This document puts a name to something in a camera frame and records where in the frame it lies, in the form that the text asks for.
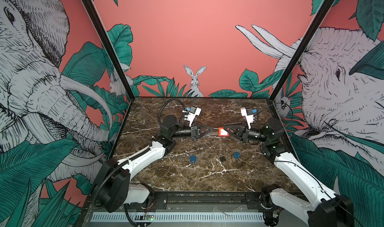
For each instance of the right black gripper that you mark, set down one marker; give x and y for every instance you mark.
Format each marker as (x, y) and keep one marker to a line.
(243, 133)

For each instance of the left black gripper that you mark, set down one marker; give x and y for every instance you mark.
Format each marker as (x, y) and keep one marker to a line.
(195, 132)

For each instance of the red safety padlock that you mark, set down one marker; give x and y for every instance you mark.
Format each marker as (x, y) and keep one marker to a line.
(223, 133)

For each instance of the blue padlock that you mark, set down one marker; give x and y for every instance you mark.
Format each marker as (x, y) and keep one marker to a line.
(236, 155)
(193, 160)

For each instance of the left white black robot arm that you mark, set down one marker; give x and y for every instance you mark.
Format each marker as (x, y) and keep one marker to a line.
(112, 187)

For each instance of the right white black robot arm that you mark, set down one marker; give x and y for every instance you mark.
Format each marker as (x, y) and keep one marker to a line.
(322, 207)

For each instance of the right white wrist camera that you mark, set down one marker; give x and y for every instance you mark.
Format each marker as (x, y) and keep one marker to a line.
(249, 114)

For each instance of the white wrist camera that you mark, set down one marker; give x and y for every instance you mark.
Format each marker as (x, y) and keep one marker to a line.
(191, 113)
(249, 114)

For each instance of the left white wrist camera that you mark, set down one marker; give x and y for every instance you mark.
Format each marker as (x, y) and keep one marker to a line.
(191, 113)

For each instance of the black mounting rail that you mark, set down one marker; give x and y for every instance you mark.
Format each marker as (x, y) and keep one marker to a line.
(195, 200)

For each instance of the white slotted cable duct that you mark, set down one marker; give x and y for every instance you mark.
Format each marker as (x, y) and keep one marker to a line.
(174, 217)

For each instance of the left black frame post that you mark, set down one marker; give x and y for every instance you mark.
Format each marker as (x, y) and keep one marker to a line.
(102, 33)

